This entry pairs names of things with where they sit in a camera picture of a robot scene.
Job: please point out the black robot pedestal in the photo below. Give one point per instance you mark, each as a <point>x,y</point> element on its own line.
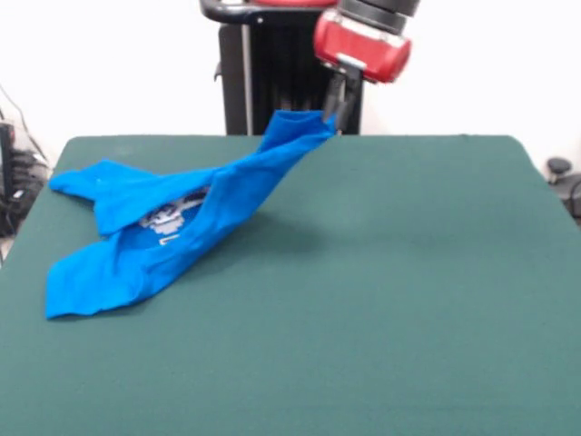
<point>281,68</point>

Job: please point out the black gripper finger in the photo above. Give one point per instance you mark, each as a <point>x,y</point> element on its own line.
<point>333,97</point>
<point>349,104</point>

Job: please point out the dark green table cloth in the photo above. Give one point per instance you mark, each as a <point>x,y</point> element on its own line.
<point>363,295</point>

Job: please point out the black chair part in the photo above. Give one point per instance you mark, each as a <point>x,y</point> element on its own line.
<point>563,177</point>

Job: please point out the black electronics box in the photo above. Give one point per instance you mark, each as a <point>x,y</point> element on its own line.
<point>6,159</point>

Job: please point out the blue printed t-shirt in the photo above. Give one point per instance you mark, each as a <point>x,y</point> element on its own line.
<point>136,254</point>

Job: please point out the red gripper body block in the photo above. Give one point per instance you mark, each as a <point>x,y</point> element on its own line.
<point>363,45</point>

